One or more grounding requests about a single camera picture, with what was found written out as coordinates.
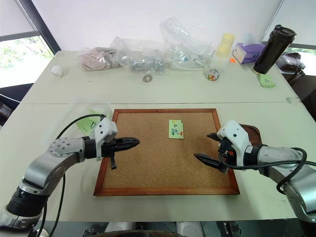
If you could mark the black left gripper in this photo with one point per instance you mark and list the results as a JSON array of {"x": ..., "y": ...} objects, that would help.
[{"x": 108, "y": 148}]

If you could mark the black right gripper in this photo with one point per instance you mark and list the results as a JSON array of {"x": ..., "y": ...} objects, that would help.
[{"x": 225, "y": 151}]

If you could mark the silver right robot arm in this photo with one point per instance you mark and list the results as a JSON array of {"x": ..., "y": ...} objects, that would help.
[{"x": 291, "y": 168}]

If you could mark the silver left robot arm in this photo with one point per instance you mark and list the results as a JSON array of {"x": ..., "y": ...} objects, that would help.
[{"x": 44, "y": 168}]

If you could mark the wood framed cork board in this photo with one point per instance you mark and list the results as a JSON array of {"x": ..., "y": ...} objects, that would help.
[{"x": 158, "y": 160}]

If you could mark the green sticky note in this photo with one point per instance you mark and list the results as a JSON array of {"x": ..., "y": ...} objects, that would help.
[{"x": 175, "y": 129}]

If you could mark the green note with writing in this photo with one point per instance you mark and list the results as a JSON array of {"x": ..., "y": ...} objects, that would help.
[{"x": 86, "y": 124}]

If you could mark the cup of coloured pins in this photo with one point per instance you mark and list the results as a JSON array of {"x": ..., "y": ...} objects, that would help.
[{"x": 213, "y": 75}]

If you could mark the green sticky pad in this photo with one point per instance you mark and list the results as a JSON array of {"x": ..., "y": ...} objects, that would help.
[{"x": 266, "y": 81}]

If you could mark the brown wooden tray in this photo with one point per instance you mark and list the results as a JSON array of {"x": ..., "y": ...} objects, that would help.
[{"x": 253, "y": 134}]

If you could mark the clear plastic container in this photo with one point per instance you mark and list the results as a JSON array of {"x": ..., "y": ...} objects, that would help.
[{"x": 71, "y": 108}]

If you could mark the white rounded robot shell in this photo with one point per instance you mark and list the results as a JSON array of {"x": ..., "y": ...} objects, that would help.
[{"x": 190, "y": 228}]

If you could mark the plastic bag with grey item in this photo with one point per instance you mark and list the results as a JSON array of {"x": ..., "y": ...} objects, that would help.
[{"x": 140, "y": 60}]

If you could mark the bagged pink cloth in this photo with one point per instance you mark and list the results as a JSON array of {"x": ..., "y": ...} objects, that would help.
[{"x": 95, "y": 58}]

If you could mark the purple tissue box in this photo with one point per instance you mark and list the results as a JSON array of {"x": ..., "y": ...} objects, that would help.
[{"x": 247, "y": 53}]

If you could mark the small white roll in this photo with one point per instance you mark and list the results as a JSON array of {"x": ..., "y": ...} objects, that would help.
[{"x": 57, "y": 71}]

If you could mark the yellow cylinder container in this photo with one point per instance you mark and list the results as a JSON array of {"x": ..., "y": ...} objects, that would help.
[{"x": 225, "y": 45}]

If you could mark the dark brown chair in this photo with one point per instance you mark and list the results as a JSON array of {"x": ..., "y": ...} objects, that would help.
[{"x": 304, "y": 93}]

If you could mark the black travel tumbler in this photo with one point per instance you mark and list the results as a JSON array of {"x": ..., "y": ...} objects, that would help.
[{"x": 272, "y": 50}]

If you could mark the dark brown bag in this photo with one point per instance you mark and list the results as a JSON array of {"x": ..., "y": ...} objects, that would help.
[{"x": 291, "y": 63}]

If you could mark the black chair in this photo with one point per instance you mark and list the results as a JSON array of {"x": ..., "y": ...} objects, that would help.
[{"x": 12, "y": 98}]

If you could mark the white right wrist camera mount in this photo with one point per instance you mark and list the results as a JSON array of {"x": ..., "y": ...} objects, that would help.
[{"x": 234, "y": 135}]

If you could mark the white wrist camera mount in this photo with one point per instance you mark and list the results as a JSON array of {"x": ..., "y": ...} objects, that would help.
[
  {"x": 234, "y": 135},
  {"x": 105, "y": 128}
]

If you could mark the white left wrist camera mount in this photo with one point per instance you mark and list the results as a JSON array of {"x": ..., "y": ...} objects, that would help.
[{"x": 105, "y": 128}]

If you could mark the black window frame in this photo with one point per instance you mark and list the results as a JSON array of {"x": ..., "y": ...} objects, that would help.
[{"x": 39, "y": 27}]

